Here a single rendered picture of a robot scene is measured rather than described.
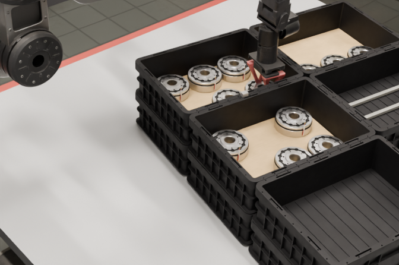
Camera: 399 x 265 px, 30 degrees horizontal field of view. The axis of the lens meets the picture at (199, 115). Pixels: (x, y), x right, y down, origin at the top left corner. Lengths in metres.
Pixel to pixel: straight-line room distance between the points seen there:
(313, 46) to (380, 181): 0.66
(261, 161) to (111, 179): 0.43
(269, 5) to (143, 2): 2.42
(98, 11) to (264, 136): 2.38
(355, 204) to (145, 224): 0.54
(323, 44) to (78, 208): 1.00
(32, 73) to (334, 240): 0.81
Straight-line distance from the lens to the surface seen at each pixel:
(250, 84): 2.18
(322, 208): 1.86
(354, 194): 1.91
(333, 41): 2.50
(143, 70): 2.09
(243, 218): 1.84
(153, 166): 2.11
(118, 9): 4.29
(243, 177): 1.76
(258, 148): 1.99
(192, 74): 2.20
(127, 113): 2.31
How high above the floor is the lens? 2.10
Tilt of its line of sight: 37 degrees down
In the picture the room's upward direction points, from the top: 4 degrees clockwise
